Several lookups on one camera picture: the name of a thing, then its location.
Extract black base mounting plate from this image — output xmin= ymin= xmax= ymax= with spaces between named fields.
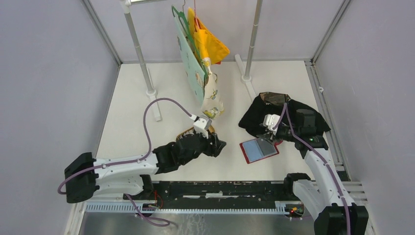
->
xmin=132 ymin=181 xmax=299 ymax=209

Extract green hanging cloth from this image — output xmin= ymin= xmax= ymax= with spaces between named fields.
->
xmin=171 ymin=6 xmax=207 ymax=104

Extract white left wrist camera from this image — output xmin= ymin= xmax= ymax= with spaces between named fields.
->
xmin=190 ymin=114 xmax=212 ymax=139

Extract white slotted cable duct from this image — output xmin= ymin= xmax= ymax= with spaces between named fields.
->
xmin=85 ymin=202 xmax=289 ymax=215

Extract black shirt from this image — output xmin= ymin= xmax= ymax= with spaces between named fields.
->
xmin=238 ymin=92 xmax=331 ymax=137

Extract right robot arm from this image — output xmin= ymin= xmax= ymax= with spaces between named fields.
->
xmin=259 ymin=105 xmax=369 ymax=235

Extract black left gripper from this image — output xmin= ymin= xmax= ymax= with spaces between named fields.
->
xmin=180 ymin=129 xmax=226 ymax=165

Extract right metal rack pole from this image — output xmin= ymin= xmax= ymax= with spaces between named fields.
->
xmin=234 ymin=0 xmax=263 ymax=101

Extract yellow floral hanging cloth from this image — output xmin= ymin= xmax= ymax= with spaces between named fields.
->
xmin=187 ymin=8 xmax=230 ymax=119

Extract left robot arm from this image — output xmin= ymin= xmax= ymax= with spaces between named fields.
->
xmin=63 ymin=133 xmax=227 ymax=204

